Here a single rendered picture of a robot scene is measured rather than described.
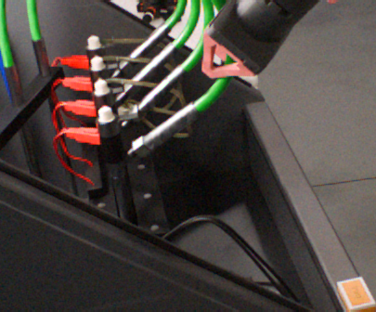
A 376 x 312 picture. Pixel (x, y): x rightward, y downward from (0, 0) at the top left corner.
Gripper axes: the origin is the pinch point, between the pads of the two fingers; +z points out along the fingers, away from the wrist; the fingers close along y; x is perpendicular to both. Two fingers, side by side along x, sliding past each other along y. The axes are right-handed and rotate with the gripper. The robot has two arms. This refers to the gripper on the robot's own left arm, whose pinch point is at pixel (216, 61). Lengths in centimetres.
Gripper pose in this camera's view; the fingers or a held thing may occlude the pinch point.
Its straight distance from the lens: 91.8
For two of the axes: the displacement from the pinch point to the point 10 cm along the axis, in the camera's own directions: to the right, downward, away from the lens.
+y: -4.7, 6.7, -5.7
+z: -4.3, 3.9, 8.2
